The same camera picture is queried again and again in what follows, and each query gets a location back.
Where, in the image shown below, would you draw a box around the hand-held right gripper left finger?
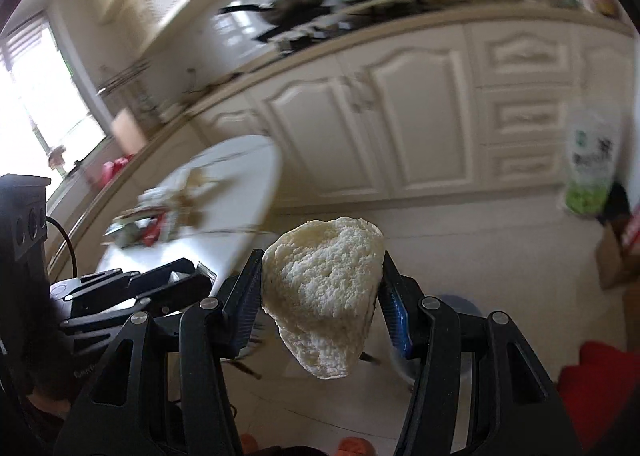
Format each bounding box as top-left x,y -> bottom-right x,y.
52,249 -> 265,456

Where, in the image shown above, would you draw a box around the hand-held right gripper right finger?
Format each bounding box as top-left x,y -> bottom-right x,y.
377,256 -> 583,456

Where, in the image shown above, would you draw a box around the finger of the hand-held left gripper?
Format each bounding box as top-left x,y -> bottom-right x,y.
129,257 -> 197,290
60,274 -> 214,335

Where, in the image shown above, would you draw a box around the light blue trash bin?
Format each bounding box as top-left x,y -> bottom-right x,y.
370,292 -> 483,387

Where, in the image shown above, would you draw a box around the small red packet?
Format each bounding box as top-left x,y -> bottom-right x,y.
140,223 -> 168,246

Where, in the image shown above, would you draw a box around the gold brown wrapper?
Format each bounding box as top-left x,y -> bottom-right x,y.
170,170 -> 211,228

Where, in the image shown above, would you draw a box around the red dish rack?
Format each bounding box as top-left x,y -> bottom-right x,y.
97,159 -> 133,187

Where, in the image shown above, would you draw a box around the round white marble table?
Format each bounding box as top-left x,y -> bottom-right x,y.
95,135 -> 283,297

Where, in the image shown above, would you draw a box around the sliding window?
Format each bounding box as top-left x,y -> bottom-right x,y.
0,16 -> 108,172

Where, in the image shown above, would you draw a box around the wooden cutting board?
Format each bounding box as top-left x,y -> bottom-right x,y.
110,109 -> 151,157

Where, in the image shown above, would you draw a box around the cream cabinet drawer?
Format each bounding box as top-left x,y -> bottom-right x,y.
470,21 -> 581,87
487,143 -> 568,184
480,86 -> 576,144

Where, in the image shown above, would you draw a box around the cream lower cabinets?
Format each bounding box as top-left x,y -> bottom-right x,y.
50,6 -> 640,217

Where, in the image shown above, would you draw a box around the red stool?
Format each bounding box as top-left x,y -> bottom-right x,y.
557,342 -> 638,456

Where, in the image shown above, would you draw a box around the brown cardboard box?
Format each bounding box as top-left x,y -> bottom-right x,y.
597,221 -> 640,292

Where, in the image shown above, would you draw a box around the black bag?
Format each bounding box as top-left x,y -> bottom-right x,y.
597,183 -> 631,227

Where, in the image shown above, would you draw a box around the white green rice bag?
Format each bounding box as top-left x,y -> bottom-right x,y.
560,106 -> 626,217

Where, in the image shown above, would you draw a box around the black gas stove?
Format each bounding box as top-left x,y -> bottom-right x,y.
255,11 -> 361,54

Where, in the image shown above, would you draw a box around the black cable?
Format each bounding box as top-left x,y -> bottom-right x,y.
46,216 -> 78,284

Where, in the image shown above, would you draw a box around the metal utensil wall rack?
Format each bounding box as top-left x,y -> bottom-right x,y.
95,61 -> 156,97

